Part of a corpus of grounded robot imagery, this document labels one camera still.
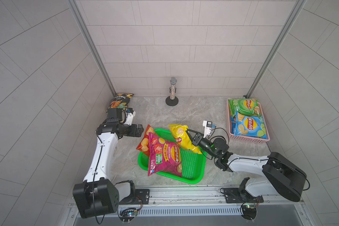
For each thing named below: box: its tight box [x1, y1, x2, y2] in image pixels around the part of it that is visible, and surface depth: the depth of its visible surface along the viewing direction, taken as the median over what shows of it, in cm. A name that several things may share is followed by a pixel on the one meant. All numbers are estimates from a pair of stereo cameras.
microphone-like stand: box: [165, 76, 179, 107], surface depth 104 cm
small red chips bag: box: [136, 124, 156, 158], surface depth 75 cm
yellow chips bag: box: [167, 123, 202, 154], surface depth 75 cm
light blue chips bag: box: [234, 111, 268, 140], surface depth 86 cm
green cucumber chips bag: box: [228, 97, 261, 117], surface depth 98 cm
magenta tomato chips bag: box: [147, 132, 183, 178], surface depth 73 cm
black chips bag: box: [107, 92, 135, 111], surface depth 107 cm
